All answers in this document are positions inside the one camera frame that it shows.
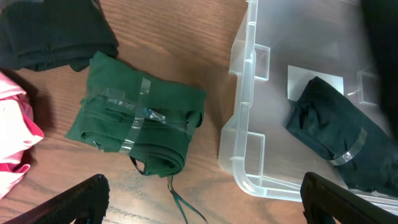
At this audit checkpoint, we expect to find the pink crumpled cloth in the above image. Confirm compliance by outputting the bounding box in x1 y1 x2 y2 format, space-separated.
1 73 44 198

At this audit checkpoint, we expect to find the dark green folded cloth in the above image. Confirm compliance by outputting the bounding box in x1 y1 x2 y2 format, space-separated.
65 50 209 224

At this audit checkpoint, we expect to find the dark navy taped cloth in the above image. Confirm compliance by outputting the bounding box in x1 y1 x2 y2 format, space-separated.
286 77 397 197

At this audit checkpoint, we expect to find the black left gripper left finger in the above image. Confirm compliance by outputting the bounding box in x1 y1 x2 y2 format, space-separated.
5 174 110 224

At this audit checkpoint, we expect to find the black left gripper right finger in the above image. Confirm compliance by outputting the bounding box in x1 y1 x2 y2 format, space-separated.
300 172 397 224

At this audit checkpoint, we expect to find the black folded cloth left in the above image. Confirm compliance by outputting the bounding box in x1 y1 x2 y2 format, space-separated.
1 0 118 72

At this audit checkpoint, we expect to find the clear plastic storage bin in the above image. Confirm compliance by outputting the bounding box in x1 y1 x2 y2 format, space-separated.
219 0 391 202

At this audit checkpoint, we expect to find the white label in bin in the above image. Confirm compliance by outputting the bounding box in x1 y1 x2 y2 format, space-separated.
287 65 344 101

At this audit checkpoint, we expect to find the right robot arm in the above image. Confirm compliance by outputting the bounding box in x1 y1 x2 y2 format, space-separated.
361 0 397 138

